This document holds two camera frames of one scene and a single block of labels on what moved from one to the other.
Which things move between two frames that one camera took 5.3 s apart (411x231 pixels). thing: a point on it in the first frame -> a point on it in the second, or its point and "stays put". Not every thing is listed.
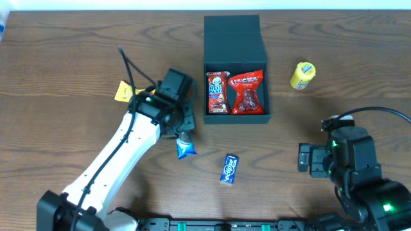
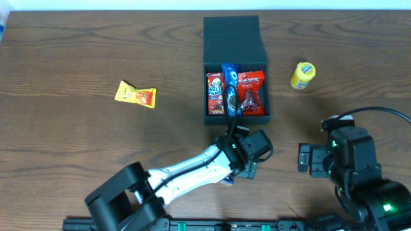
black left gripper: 185,122 -> 248,170
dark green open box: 235,43 stays put
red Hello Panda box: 218,97 stays put
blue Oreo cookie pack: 185,145 -> 231,90
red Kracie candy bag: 247,102 stays put
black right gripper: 316,160 stays put
